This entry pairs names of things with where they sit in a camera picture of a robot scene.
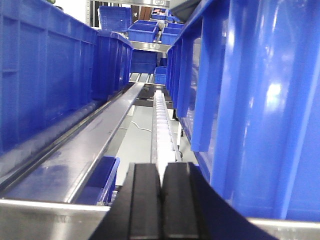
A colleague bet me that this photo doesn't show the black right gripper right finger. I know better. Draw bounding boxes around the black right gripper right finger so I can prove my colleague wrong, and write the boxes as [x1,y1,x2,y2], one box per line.
[162,162,274,240]

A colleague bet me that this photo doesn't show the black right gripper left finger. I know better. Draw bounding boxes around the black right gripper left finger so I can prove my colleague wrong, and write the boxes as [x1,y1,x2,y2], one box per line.
[90,163,161,240]

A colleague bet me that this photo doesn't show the large blue bin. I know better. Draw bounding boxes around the large blue bin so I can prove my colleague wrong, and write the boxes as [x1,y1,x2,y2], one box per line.
[0,0,98,153]
[166,0,320,222]

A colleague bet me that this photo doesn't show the small blue bin below shelf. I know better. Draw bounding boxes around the small blue bin below shelf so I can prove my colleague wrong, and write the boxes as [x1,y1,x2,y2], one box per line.
[75,156,120,206]

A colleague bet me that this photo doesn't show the white roller track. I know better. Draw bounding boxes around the white roller track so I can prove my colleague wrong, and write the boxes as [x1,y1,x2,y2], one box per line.
[150,90,181,182]

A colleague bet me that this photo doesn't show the steel shelf front beam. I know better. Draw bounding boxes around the steel shelf front beam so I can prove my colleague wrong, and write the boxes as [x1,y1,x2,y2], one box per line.
[0,199,320,240]

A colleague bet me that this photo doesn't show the blue bin background shelf right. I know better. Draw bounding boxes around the blue bin background shelf right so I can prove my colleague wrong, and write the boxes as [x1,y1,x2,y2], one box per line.
[161,22,184,45]

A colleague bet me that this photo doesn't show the blue bin background shelf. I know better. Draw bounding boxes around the blue bin background shelf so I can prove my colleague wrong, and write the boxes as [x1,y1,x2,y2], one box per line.
[161,22,184,45]
[127,20,159,43]

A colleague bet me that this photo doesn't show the blue bin background shelf left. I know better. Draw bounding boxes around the blue bin background shelf left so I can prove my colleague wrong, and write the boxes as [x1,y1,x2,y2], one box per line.
[127,20,159,43]

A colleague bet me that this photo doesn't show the tilted blue bin background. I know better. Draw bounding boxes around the tilted blue bin background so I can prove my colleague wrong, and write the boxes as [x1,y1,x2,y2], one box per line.
[98,5,132,33]

